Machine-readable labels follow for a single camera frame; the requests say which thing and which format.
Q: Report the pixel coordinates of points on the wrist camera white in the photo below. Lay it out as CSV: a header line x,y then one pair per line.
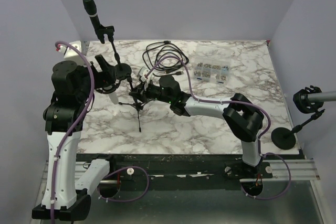
x,y
144,76
70,55

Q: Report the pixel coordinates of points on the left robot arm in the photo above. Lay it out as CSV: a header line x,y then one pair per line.
x,y
67,198

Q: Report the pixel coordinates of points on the clear plastic screw box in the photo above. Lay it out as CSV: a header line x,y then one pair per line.
x,y
212,64

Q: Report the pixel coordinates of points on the black tripod mic stand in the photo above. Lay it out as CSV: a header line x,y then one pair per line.
x,y
136,104

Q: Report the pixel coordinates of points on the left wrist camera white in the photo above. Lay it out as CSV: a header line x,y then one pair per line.
x,y
70,55

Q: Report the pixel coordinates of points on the grey microphone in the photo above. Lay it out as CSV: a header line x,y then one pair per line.
x,y
321,97

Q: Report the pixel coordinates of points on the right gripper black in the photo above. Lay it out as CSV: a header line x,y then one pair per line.
x,y
142,94

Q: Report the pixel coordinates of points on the black round-base mic stand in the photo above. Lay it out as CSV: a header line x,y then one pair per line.
x,y
123,70

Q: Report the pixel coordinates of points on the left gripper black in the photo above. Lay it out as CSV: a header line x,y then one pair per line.
x,y
107,76

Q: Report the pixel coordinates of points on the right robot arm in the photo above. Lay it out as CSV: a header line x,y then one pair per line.
x,y
242,117

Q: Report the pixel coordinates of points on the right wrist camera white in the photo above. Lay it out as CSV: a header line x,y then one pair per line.
x,y
144,76

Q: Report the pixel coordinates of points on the black microphone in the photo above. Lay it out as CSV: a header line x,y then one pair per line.
x,y
91,10

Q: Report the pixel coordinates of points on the white microphone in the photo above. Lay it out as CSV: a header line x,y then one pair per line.
x,y
114,98

